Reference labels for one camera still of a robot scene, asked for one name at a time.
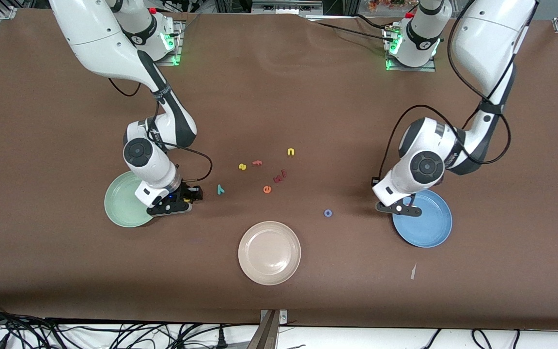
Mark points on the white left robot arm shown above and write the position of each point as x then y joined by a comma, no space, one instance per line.
487,39

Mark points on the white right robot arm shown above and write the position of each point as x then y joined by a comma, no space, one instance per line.
100,34

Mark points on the green plate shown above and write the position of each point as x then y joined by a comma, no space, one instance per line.
121,206

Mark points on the blue plate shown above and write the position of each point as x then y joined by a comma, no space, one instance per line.
426,225

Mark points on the small grey paper scrap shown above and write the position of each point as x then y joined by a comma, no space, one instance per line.
412,272

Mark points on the beige plate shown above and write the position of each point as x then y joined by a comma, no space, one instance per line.
269,253

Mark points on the brown paper table cover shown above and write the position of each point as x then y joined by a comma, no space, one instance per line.
279,97

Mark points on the black power plug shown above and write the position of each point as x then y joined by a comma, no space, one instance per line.
221,339

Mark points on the orange artificial flowers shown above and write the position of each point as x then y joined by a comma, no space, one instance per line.
380,5

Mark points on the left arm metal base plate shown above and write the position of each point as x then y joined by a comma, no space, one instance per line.
429,68

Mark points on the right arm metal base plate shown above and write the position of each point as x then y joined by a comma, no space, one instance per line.
178,53

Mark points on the metal clamp post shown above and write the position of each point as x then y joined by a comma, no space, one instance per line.
267,334

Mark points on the aluminium frame structure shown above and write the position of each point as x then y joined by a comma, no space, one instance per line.
284,6

